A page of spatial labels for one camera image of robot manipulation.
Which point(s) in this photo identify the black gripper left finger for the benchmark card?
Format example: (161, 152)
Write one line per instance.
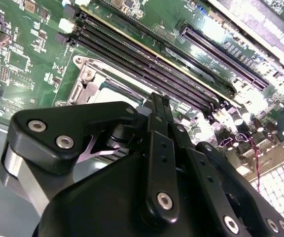
(28, 145)

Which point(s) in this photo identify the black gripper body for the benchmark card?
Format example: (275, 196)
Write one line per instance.
(95, 209)

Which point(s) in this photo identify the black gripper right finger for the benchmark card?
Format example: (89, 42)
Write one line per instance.
(198, 168)

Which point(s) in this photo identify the metal socket cover frame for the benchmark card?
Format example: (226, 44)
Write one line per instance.
(92, 92)

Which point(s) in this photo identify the silver square CPU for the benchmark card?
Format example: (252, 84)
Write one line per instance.
(115, 95)

